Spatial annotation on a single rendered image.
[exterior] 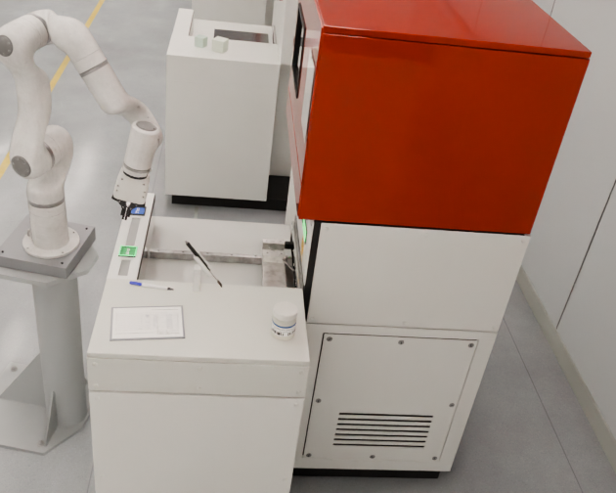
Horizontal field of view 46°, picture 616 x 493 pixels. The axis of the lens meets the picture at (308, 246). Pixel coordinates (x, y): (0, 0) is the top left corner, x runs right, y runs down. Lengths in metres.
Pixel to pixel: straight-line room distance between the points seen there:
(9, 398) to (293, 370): 1.57
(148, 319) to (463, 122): 1.08
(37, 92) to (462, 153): 1.27
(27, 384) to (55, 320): 0.50
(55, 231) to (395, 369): 1.27
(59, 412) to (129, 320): 1.03
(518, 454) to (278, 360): 1.59
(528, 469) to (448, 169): 1.60
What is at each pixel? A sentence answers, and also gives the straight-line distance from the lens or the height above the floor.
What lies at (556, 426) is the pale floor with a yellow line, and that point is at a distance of 3.60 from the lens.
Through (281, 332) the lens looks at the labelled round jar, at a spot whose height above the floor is 1.00.
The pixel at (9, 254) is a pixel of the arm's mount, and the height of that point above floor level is 0.87.
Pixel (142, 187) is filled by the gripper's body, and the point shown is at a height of 1.22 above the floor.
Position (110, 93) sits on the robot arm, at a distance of 2.21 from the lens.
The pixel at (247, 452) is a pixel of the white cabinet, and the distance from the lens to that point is 2.36.
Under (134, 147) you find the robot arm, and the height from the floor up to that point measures 1.37.
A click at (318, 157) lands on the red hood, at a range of 2.11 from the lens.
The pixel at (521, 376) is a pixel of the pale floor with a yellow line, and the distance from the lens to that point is 3.78.
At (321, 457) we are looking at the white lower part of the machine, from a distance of 2.93.
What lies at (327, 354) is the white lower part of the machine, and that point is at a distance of 2.55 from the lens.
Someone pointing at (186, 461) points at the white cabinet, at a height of 0.53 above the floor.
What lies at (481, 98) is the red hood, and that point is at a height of 1.66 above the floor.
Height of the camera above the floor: 2.37
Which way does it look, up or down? 33 degrees down
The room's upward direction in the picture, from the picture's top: 8 degrees clockwise
